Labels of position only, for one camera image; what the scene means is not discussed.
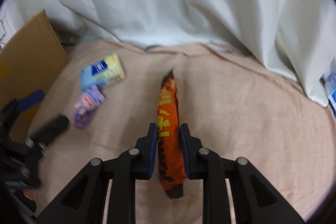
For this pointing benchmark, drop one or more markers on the blue and white packet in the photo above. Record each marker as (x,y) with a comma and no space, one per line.
(331,92)

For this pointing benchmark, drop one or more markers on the purple toy figure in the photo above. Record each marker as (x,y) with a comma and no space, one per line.
(88,103)

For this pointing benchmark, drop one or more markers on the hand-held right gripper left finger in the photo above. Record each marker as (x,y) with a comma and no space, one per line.
(154,151)

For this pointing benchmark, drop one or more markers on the orange snack packet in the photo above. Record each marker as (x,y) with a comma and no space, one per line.
(168,119)

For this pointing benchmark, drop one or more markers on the brown cardboard box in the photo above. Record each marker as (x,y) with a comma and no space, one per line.
(29,56)

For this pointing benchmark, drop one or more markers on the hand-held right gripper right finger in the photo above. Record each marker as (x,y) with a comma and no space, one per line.
(183,151)

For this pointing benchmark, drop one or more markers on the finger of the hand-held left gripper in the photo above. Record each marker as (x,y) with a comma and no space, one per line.
(51,127)
(30,100)

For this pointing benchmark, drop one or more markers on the person's left hand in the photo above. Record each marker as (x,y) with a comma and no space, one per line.
(28,193)

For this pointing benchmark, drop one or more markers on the blue and yellow tissue pack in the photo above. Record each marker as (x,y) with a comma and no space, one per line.
(103,71)

